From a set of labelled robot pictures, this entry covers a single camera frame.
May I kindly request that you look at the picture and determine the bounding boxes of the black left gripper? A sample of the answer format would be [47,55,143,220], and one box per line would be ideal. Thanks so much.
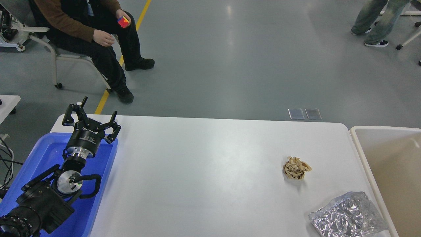
[62,96,121,159]

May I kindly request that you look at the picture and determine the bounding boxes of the colourful puzzle cube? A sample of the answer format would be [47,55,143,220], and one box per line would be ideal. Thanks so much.
[117,15,130,28]

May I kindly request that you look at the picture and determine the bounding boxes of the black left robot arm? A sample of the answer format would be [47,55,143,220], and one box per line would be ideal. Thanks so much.
[1,97,121,237]

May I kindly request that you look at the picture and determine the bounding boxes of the person's right hand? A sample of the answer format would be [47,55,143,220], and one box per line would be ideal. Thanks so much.
[93,29,115,47]

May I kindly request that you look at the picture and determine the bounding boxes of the person's left hand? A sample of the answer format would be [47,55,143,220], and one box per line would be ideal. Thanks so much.
[115,9,132,24]

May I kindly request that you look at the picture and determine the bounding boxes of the blue plastic bin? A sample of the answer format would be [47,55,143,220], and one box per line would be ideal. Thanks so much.
[0,133,118,237]

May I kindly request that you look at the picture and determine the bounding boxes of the white side table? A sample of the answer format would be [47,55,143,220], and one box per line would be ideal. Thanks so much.
[0,95,21,123]

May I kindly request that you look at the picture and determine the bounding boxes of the person in brown sweater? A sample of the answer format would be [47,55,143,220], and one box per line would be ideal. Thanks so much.
[29,0,155,104]

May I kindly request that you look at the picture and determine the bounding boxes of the white equipment cart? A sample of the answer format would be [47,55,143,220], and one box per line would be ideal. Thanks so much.
[1,0,36,52]

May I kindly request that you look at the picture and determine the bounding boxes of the grey office chair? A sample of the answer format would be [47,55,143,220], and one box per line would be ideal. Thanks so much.
[0,0,114,94]

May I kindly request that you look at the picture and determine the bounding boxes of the left floor plate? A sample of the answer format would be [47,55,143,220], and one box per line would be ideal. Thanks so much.
[288,108,305,120]

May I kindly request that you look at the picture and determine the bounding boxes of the floor plate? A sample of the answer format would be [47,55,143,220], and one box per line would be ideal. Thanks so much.
[288,108,305,120]
[305,108,322,120]

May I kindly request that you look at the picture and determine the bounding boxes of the crumpled brown paper ball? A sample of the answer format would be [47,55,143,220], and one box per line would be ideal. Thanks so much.
[283,156,312,180]

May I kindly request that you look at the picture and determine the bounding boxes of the right floor plate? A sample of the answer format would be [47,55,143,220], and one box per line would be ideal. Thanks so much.
[305,108,322,120]

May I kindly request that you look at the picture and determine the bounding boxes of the crumpled silver foil bag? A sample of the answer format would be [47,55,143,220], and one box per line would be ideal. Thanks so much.
[309,192,388,237]

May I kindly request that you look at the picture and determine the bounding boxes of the beige plastic bin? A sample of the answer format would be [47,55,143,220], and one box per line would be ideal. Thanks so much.
[349,126,421,237]

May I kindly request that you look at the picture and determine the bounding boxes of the person in jeans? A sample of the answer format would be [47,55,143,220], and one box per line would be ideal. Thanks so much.
[351,0,410,47]

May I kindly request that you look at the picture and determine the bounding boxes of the white wheeled stand legs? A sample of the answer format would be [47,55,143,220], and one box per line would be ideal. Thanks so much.
[374,0,421,66]

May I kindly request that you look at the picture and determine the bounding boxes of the black cables at left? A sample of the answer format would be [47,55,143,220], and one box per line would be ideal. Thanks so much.
[0,137,24,191]

